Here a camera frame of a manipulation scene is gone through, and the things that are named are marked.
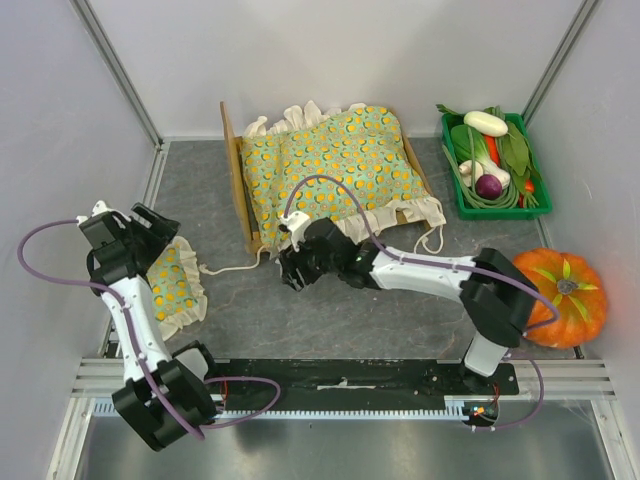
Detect white tie cord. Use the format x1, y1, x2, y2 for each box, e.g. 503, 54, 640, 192
198, 248, 266, 277
413, 227, 447, 255

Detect small lemon print pillow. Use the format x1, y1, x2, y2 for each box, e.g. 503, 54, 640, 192
147, 236, 208, 340

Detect large lemon print cushion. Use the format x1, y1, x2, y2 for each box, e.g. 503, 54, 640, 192
241, 102, 446, 251

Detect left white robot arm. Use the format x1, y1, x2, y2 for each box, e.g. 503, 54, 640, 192
78, 201, 220, 451

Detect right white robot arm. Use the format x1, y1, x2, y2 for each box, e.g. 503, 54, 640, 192
278, 212, 539, 394

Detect white toy mushroom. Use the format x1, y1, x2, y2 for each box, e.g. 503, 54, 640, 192
458, 160, 484, 188

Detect purple toy onion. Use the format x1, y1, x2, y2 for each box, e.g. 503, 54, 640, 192
475, 174, 503, 200

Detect toy bok choy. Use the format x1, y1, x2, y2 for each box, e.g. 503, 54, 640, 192
450, 125, 511, 188

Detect green toy long beans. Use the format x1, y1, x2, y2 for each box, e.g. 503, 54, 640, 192
436, 104, 518, 210

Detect orange toy carrot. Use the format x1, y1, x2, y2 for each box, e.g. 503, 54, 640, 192
484, 135, 500, 166

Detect white toy radish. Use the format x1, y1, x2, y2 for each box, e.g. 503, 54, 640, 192
463, 111, 508, 138

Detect green toy spinach leaves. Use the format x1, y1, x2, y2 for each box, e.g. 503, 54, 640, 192
484, 107, 541, 194

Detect orange toy pumpkin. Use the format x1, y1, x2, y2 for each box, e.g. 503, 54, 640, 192
513, 248, 608, 349

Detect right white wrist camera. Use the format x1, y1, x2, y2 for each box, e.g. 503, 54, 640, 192
280, 211, 312, 252

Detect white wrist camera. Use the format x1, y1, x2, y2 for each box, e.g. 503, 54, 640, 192
280, 211, 312, 252
76, 200, 130, 231

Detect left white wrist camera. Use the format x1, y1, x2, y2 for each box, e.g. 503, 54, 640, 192
76, 200, 130, 231

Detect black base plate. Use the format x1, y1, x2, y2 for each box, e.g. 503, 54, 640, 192
207, 359, 519, 412

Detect wooden pet bed frame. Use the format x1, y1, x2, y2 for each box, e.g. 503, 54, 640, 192
219, 101, 433, 254

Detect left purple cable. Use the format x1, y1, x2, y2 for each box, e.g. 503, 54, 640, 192
17, 218, 283, 441

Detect grey slotted cable duct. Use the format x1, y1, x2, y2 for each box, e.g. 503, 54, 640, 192
92, 398, 469, 421

